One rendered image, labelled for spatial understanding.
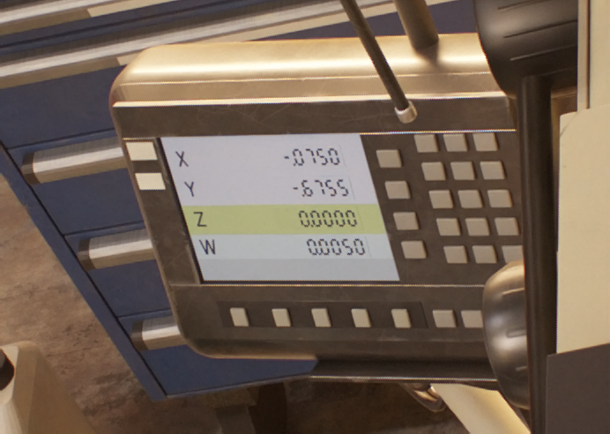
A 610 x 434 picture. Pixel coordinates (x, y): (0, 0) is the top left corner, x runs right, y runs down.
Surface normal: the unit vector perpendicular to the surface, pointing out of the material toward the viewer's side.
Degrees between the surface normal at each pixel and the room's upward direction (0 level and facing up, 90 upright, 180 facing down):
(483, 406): 50
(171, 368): 90
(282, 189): 71
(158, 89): 15
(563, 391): 0
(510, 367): 66
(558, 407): 0
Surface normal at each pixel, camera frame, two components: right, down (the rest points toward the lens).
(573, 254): -0.37, -0.64
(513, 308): -0.37, -0.38
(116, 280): -0.12, 0.75
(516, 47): -0.22, 0.37
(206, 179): -0.41, 0.51
